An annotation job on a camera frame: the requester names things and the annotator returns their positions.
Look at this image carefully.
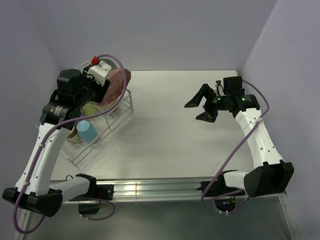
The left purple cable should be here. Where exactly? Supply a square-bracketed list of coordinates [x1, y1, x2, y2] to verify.
[12, 53, 116, 235]

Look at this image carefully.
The pink polka dot plate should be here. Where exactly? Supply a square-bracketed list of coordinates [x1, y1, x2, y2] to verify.
[100, 68, 124, 107]

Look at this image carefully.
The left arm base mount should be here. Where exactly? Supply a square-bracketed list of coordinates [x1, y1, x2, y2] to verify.
[77, 184, 116, 221]

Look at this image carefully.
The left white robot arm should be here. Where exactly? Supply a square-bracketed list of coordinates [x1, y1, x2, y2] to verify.
[2, 69, 110, 217]

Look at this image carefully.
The stainless steel cup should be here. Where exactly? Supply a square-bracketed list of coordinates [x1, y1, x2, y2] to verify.
[66, 127, 81, 143]

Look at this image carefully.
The teal floral plate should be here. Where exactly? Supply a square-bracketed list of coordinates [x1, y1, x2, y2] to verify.
[98, 57, 119, 74]

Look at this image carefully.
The white wire dish rack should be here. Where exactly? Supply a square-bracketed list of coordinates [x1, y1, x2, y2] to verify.
[59, 59, 135, 169]

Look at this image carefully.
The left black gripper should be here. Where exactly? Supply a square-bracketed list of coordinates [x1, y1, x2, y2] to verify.
[74, 66, 110, 108]

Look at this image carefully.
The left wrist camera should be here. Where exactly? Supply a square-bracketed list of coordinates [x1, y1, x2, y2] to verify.
[86, 56, 112, 86]

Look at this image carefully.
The yellow green mug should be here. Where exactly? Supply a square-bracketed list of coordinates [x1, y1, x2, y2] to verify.
[81, 103, 98, 116]

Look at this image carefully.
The light blue mug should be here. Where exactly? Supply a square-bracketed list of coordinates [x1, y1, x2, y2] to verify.
[76, 120, 99, 144]

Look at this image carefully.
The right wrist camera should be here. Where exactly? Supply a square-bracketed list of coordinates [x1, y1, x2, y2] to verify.
[215, 80, 225, 96]

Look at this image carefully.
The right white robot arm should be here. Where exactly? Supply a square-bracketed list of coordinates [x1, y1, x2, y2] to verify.
[185, 75, 294, 202]

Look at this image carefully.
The aluminium frame rail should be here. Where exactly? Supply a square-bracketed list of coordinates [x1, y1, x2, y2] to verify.
[49, 176, 287, 205]

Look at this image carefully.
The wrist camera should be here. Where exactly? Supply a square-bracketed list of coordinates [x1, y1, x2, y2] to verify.
[215, 80, 225, 96]
[86, 56, 112, 86]

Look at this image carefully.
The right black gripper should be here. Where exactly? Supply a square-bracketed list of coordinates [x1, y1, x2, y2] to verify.
[184, 83, 230, 123]

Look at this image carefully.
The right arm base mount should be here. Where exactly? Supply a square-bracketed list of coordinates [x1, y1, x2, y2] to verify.
[205, 176, 245, 215]

